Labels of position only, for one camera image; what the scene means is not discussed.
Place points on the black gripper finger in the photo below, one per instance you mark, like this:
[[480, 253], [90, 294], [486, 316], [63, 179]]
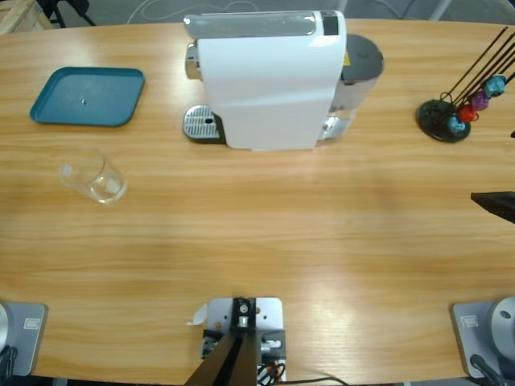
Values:
[[501, 205]]

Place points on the teal coffee capsule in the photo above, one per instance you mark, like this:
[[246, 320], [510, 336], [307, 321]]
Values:
[[494, 86], [456, 124]]

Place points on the grey coffee machine lever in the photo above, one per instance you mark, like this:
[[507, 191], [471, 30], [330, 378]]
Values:
[[249, 25]]

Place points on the clear drinking glass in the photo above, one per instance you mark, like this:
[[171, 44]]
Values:
[[98, 181]]

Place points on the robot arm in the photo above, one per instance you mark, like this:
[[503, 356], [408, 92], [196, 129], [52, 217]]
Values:
[[2, 325], [503, 321]]

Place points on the red coffee capsule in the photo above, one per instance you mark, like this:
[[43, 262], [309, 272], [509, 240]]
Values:
[[467, 113]]

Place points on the purple coffee capsule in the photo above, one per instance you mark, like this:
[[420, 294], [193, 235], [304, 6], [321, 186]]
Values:
[[479, 100]]

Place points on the white capsule coffee machine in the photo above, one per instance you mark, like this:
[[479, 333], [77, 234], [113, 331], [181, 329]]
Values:
[[273, 88]]

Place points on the black capsule holder with rods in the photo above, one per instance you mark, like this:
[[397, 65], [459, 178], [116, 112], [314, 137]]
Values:
[[432, 116]]

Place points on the clear water tank grey lid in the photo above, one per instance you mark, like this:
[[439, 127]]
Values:
[[362, 56]]

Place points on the metal drip tray grate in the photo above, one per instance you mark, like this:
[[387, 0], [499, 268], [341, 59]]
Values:
[[199, 120]]

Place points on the white paper tag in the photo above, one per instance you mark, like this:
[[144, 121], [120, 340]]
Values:
[[199, 315]]

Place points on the teal plastic serving tray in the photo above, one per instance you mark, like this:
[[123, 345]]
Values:
[[86, 96]]

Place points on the black stand legs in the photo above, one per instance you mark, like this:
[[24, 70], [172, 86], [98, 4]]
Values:
[[68, 8]]

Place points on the grey base plate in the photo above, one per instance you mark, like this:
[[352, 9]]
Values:
[[28, 333], [466, 333]]

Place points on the white mount with dark post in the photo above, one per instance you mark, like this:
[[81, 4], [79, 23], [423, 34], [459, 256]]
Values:
[[269, 309]]

